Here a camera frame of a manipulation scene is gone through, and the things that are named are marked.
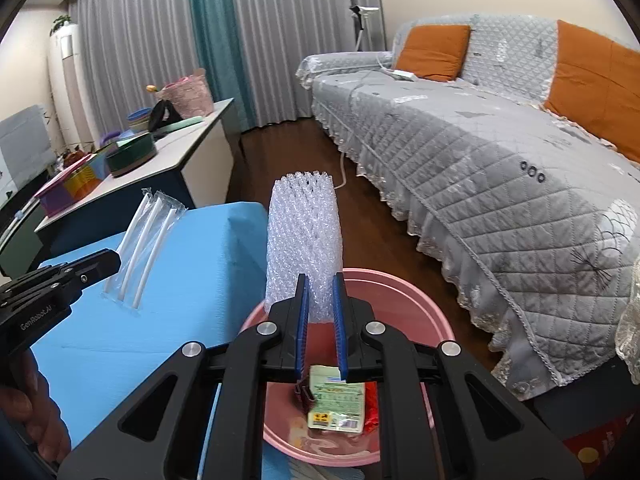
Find pink lace basket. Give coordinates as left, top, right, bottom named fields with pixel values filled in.
left=155, top=74, right=215, bottom=118

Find dark green round tin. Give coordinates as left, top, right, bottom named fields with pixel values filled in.
left=105, top=132, right=158, bottom=178

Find pink plastic basin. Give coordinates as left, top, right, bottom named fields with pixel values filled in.
left=239, top=268, right=456, bottom=467

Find white television cabinet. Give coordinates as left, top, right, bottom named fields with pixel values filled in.
left=0, top=195, right=51, bottom=281

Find grey covered television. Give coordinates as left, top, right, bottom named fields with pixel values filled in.
left=0, top=104, right=56, bottom=196

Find green potted plant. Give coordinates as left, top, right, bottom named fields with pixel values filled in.
left=49, top=14, right=76, bottom=37

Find red plastic bag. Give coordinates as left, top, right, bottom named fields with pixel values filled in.
left=362, top=382, right=381, bottom=433

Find grey curtain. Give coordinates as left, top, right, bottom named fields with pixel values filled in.
left=67, top=0, right=201, bottom=141
left=227, top=0, right=386, bottom=126

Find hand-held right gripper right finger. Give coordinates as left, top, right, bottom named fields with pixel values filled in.
left=332, top=272, right=586, bottom=480

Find red box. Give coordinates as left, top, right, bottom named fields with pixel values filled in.
left=562, top=410, right=636, bottom=480

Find stack of coloured bowls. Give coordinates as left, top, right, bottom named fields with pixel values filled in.
left=126, top=108, right=153, bottom=133

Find clear pack of white straws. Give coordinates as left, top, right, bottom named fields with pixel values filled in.
left=102, top=187, right=188, bottom=313

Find large orange cushion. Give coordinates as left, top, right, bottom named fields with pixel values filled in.
left=543, top=20, right=640, bottom=163

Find grey quilted sofa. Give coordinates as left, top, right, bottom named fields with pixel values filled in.
left=295, top=12, right=640, bottom=401

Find white foam net sleeve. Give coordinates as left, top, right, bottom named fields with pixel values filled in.
left=263, top=170, right=344, bottom=325

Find green white packet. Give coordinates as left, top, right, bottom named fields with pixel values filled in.
left=306, top=365, right=367, bottom=433

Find light green tray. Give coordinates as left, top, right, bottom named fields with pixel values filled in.
left=152, top=116, right=206, bottom=136

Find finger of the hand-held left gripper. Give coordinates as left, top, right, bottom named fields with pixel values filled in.
left=37, top=248, right=119, bottom=282
left=70, top=253, right=123, bottom=289

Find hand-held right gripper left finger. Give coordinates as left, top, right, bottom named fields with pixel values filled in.
left=57, top=273, right=308, bottom=480

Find beige lace cloth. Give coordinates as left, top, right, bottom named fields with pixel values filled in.
left=615, top=255, right=640, bottom=381

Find person's left hand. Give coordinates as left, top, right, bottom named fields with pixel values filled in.
left=0, top=345, right=73, bottom=466

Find cream standing air conditioner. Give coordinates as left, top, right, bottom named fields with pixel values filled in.
left=47, top=24, right=96, bottom=153

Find small orange cushion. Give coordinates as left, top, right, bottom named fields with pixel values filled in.
left=394, top=24, right=472, bottom=82

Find teal curtain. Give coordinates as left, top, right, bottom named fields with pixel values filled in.
left=187, top=0, right=258, bottom=131

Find brown teapot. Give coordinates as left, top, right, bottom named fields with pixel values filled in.
left=62, top=147, right=96, bottom=166

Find white power cable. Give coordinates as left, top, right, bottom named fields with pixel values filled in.
left=334, top=152, right=351, bottom=190

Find white top coffee table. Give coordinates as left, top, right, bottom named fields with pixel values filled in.
left=34, top=98, right=246, bottom=256

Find colourful rectangular tin box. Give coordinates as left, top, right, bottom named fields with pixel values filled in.
left=32, top=152, right=113, bottom=218

